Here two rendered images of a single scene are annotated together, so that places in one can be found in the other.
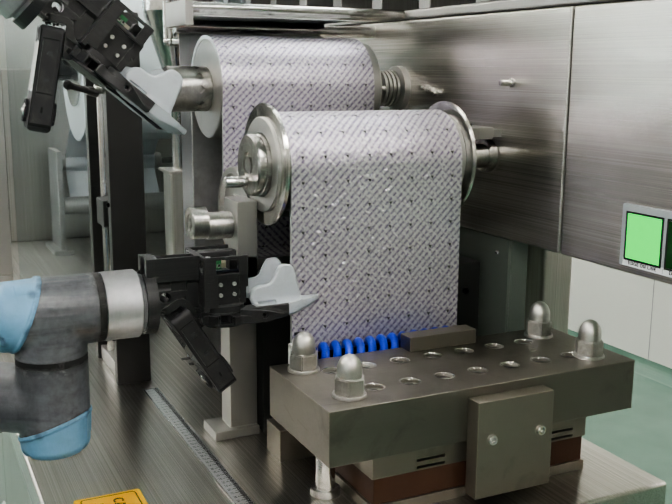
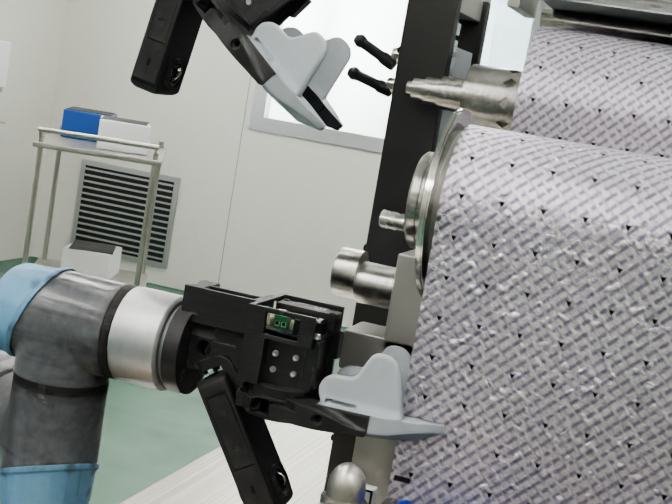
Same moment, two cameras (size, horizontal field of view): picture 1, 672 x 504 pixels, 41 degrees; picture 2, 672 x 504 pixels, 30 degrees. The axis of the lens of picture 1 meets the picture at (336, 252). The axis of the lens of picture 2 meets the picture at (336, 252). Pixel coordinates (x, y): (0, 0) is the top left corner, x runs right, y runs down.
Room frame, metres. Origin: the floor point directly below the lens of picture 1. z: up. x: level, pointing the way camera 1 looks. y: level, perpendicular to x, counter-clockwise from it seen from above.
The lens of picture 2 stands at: (0.35, -0.50, 1.32)
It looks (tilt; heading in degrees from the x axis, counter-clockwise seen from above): 7 degrees down; 43
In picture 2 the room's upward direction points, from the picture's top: 10 degrees clockwise
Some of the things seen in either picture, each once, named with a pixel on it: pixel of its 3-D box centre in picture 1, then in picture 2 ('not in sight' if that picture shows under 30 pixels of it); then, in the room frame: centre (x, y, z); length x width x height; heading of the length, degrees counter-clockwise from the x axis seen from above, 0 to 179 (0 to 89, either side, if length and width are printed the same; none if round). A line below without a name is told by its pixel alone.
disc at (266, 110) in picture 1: (265, 164); (446, 204); (1.10, 0.09, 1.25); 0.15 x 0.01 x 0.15; 26
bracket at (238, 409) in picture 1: (228, 318); (367, 432); (1.12, 0.14, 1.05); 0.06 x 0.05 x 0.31; 116
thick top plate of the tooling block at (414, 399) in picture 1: (454, 387); not in sight; (1.01, -0.14, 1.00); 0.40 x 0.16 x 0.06; 116
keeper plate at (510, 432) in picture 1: (511, 442); not in sight; (0.94, -0.19, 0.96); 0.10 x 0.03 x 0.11; 116
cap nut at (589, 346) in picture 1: (589, 337); not in sight; (1.04, -0.30, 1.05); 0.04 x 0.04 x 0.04
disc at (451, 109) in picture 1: (443, 157); not in sight; (1.22, -0.14, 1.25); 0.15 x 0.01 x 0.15; 26
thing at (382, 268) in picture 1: (377, 277); (564, 436); (1.10, -0.05, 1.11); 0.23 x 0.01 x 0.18; 116
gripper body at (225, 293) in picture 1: (193, 290); (255, 353); (1.00, 0.16, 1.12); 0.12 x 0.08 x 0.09; 116
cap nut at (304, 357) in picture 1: (303, 350); (345, 494); (0.98, 0.04, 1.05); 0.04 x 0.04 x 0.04
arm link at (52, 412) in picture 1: (40, 400); (44, 434); (0.94, 0.32, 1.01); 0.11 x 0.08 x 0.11; 78
